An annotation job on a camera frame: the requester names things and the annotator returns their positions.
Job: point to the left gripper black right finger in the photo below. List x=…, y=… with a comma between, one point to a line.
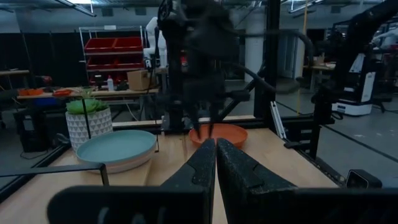
x=255, y=202

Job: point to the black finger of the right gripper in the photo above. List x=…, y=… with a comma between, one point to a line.
x=196, y=119
x=213, y=118

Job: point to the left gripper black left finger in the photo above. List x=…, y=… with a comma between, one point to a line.
x=186, y=205

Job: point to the orange bowl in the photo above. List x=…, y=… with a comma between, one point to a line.
x=230, y=133

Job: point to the cream plate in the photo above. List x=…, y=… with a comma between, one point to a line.
x=130, y=167

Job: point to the light teal plate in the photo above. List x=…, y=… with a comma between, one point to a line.
x=115, y=147

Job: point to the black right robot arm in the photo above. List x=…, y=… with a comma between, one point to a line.
x=205, y=37

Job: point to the cardboard box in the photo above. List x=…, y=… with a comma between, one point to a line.
x=138, y=81

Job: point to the wooden background table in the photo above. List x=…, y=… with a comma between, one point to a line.
x=124, y=92

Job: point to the white robot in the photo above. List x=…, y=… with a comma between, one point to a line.
x=152, y=31

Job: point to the red storage bin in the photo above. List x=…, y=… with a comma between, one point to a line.
x=101, y=63
x=128, y=44
x=130, y=63
x=99, y=45

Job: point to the white bottle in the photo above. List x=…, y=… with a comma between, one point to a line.
x=110, y=84

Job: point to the succulent in white patterned pot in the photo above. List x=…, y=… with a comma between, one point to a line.
x=93, y=124

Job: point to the metal storage rack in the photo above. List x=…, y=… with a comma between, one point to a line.
x=81, y=46

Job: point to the black equipment case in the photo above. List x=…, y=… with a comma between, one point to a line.
x=34, y=130

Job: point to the orange tray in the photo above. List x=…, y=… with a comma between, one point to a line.
x=31, y=92

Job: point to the silver metal bracket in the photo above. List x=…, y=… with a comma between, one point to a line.
x=277, y=119

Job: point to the black aluminium rig frame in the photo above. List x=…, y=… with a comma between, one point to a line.
x=272, y=62

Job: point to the black table-level camera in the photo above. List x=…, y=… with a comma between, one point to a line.
x=363, y=179

